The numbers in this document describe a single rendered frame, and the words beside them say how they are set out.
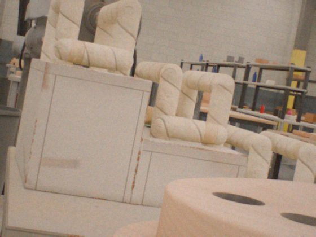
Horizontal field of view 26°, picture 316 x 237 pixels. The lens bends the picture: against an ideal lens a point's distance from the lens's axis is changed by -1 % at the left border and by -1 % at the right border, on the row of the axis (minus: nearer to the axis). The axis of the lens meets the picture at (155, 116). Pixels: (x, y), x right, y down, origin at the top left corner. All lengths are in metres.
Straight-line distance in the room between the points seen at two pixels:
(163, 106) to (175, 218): 0.56
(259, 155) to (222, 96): 0.11
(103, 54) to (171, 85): 0.11
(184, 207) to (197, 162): 0.54
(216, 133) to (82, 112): 0.20
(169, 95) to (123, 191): 0.15
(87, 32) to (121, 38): 1.07
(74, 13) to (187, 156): 0.25
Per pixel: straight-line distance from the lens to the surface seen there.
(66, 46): 0.94
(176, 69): 0.98
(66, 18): 0.95
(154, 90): 2.05
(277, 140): 1.16
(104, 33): 1.12
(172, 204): 0.44
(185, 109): 1.16
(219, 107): 1.00
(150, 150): 0.94
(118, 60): 0.95
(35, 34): 5.36
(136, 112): 0.93
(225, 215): 0.40
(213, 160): 0.97
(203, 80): 1.06
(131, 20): 0.96
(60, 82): 0.91
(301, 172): 1.07
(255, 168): 1.04
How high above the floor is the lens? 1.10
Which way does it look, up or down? 3 degrees down
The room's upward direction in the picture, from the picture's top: 11 degrees clockwise
